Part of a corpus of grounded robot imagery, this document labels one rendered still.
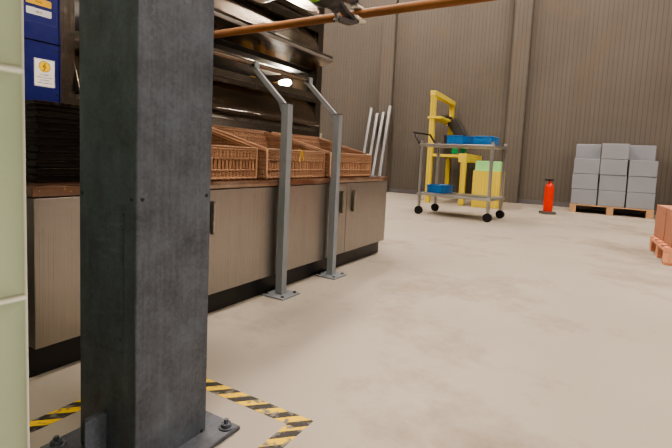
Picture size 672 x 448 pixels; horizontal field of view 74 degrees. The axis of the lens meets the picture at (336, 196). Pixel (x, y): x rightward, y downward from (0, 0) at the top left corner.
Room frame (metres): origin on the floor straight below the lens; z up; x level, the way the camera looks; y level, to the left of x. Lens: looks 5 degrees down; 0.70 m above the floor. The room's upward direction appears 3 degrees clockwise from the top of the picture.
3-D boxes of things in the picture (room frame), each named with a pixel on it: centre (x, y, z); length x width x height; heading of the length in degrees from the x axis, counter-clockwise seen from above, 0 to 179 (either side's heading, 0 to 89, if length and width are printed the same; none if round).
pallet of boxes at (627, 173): (7.26, -4.49, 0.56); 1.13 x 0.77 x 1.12; 60
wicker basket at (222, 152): (2.03, 0.73, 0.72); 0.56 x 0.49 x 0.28; 151
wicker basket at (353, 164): (3.06, 0.10, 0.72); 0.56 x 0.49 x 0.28; 149
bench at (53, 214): (2.42, 0.47, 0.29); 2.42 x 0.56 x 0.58; 149
